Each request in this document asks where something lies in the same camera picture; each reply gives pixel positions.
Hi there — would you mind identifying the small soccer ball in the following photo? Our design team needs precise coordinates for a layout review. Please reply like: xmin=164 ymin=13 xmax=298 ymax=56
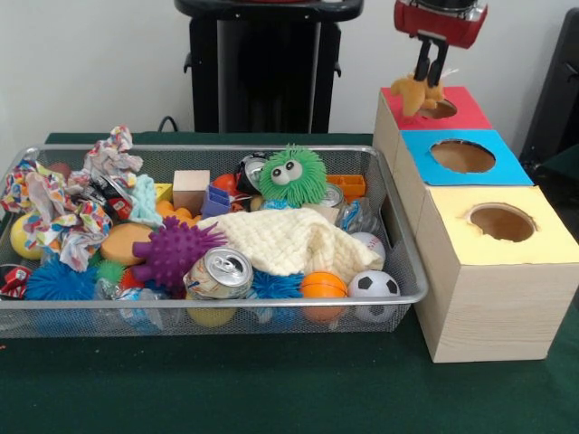
xmin=348 ymin=269 xmax=403 ymax=324

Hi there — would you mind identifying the blue spiky ball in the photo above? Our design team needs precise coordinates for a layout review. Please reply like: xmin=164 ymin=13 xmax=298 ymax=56
xmin=24 ymin=257 xmax=100 ymax=303

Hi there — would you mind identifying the yellow ball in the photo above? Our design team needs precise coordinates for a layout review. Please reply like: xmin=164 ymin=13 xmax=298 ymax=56
xmin=10 ymin=215 xmax=42 ymax=261

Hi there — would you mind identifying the colourful patterned cloth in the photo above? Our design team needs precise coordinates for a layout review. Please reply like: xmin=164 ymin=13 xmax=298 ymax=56
xmin=0 ymin=127 xmax=146 ymax=272

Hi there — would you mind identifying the black cable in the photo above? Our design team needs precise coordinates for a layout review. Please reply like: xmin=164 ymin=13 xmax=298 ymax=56
xmin=158 ymin=115 xmax=193 ymax=134

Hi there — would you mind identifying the orange toy block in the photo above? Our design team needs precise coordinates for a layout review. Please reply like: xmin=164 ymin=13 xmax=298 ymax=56
xmin=327 ymin=174 xmax=368 ymax=203

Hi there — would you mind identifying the wooden box with three holes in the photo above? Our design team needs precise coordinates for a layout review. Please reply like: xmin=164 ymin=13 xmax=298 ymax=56
xmin=373 ymin=86 xmax=579 ymax=363

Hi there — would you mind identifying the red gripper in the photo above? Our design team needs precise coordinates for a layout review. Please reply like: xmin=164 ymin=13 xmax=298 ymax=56
xmin=394 ymin=0 xmax=489 ymax=88

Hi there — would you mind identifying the green fuzzy toy with eyes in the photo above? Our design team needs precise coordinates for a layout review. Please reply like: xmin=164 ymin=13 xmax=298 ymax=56
xmin=258 ymin=145 xmax=329 ymax=207

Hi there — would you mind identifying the crushed silver can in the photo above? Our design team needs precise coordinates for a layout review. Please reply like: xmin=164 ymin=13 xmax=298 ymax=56
xmin=185 ymin=246 xmax=254 ymax=301

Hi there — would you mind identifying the purple spiky ball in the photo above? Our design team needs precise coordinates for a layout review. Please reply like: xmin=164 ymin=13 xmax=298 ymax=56
xmin=131 ymin=217 xmax=227 ymax=292

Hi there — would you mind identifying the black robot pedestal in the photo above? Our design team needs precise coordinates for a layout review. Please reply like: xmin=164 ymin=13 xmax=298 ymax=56
xmin=175 ymin=0 xmax=367 ymax=135

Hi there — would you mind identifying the small orange basketball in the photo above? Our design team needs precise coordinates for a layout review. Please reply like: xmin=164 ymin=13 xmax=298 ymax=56
xmin=300 ymin=270 xmax=349 ymax=323

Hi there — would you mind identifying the cream knitted cloth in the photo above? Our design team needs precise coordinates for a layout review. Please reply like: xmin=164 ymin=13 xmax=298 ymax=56
xmin=199 ymin=207 xmax=388 ymax=278

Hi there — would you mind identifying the tan plush toy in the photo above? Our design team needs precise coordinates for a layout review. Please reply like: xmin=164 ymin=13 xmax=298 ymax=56
xmin=390 ymin=72 xmax=447 ymax=118

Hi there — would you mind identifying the clear mesh bin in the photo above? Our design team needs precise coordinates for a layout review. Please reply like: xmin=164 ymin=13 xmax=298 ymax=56
xmin=0 ymin=145 xmax=430 ymax=339

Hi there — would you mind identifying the black chair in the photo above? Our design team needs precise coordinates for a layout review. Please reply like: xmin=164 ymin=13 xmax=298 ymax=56
xmin=520 ymin=7 xmax=579 ymax=182

